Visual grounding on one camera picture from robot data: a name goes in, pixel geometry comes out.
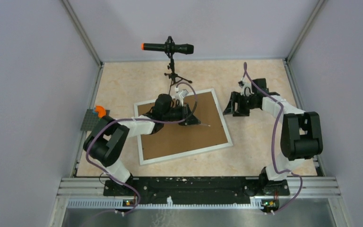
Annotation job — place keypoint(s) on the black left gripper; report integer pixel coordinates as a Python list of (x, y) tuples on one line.
[(185, 111)]

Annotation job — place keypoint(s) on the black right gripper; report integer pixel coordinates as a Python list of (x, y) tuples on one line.
[(230, 109)]

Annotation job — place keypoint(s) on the white picture frame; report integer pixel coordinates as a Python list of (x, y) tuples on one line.
[(222, 125)]

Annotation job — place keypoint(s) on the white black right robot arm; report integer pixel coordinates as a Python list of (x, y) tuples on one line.
[(301, 136)]

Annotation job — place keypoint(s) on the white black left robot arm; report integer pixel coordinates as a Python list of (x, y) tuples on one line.
[(105, 143)]

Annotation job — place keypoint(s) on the black microphone tripod stand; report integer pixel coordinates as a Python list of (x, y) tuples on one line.
[(173, 76)]

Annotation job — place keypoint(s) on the black microphone orange tip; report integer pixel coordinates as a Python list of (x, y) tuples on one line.
[(169, 48)]

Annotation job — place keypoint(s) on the orange curved toy block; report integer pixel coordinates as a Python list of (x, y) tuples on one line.
[(100, 111)]

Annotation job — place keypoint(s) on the grey lego baseplate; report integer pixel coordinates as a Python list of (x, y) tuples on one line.
[(90, 120)]

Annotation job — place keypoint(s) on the brown frame backing board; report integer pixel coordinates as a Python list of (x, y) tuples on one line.
[(200, 137)]

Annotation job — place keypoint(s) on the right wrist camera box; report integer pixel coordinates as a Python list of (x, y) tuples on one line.
[(243, 84)]

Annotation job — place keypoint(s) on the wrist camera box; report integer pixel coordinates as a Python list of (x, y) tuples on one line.
[(180, 94), (243, 84)]

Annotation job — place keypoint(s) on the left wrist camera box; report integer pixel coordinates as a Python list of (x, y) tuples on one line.
[(180, 94)]

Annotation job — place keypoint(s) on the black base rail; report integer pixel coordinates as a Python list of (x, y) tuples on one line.
[(221, 190)]

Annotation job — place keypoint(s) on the aluminium front rail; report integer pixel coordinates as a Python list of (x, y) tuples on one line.
[(312, 202)]

